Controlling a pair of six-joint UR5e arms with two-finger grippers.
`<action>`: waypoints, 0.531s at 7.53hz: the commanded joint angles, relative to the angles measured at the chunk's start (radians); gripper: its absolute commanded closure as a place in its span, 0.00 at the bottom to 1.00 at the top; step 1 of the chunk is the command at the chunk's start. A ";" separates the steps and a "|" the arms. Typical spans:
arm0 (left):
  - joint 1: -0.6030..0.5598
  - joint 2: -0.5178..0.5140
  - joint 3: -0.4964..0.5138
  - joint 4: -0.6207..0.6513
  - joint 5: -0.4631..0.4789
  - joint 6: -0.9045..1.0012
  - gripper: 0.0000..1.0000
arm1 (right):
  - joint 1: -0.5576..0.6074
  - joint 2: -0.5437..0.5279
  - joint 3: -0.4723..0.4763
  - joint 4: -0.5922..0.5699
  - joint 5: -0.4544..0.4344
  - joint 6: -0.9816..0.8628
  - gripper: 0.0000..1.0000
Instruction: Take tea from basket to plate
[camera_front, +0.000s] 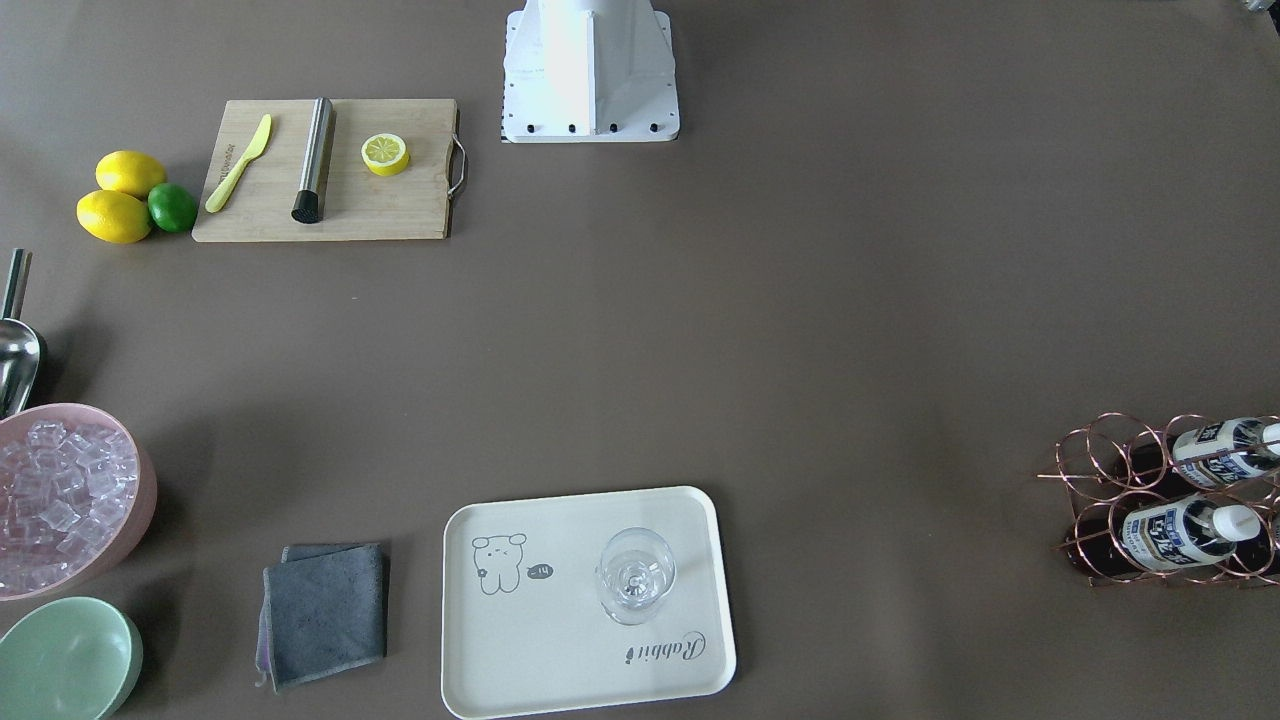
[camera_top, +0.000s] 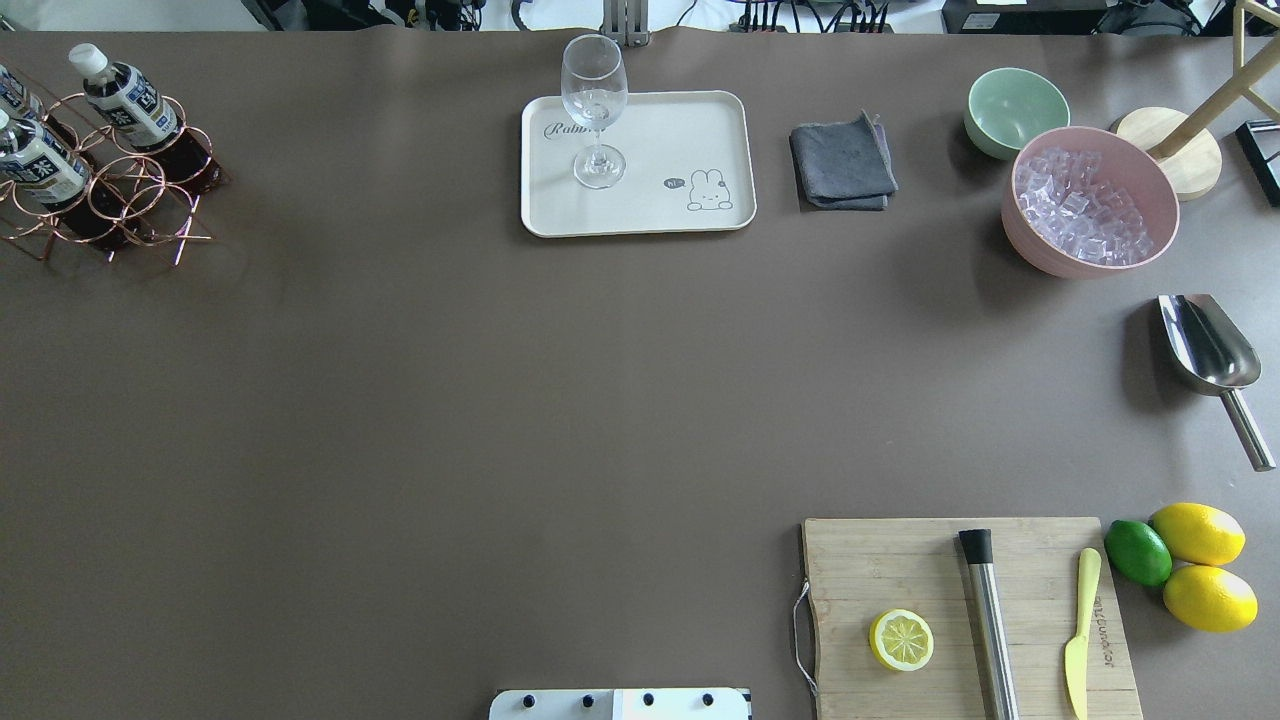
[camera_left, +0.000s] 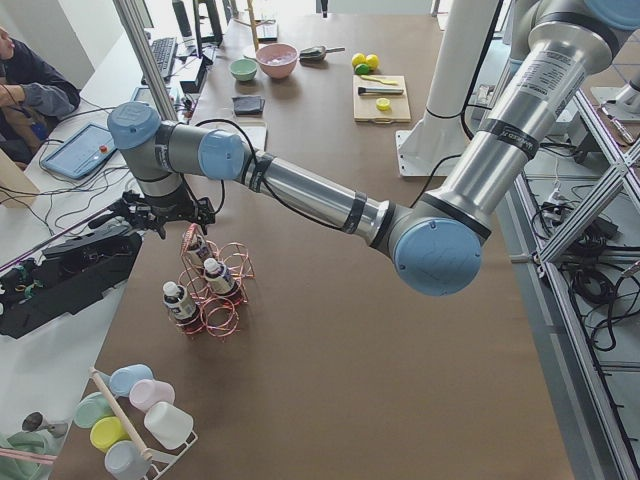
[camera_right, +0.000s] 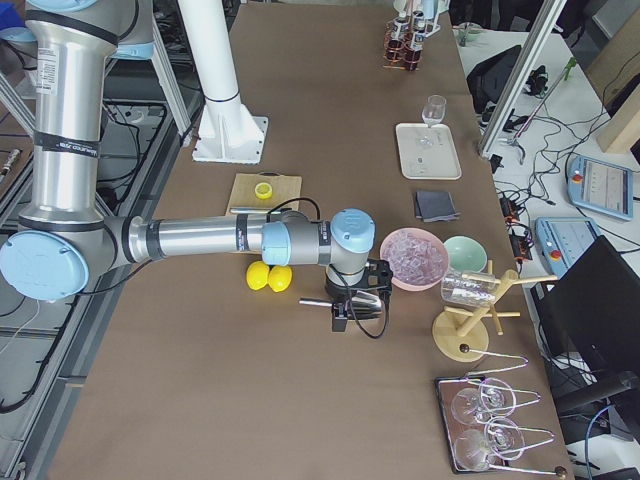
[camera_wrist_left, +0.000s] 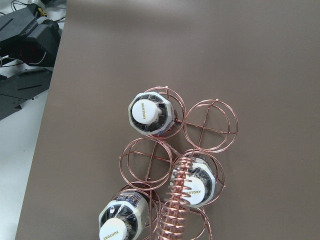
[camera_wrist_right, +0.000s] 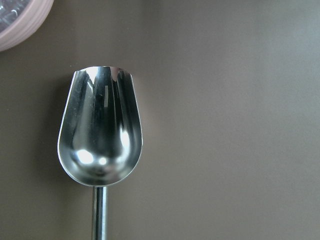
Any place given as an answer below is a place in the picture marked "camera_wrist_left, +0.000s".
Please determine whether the tea bottle white cap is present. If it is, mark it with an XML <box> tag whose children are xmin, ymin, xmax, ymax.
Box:
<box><xmin>128</xmin><ymin>91</ymin><xmax>176</xmax><ymax>136</ymax></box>

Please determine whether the copper wire bottle basket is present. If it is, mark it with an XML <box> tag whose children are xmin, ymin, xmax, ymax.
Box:
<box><xmin>119</xmin><ymin>86</ymin><xmax>239</xmax><ymax>240</ymax></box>

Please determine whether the tea bottle front left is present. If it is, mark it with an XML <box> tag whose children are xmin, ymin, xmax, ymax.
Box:
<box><xmin>183</xmin><ymin>154</ymin><xmax>216</xmax><ymax>208</ymax></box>

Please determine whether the tea bottle far left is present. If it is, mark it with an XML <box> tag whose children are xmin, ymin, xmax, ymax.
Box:
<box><xmin>98</xmin><ymin>189</ymin><xmax>150</xmax><ymax>240</ymax></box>

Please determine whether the black equipment off table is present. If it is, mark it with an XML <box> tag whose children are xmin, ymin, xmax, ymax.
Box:
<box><xmin>0</xmin><ymin>0</ymin><xmax>61</xmax><ymax>119</ymax></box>

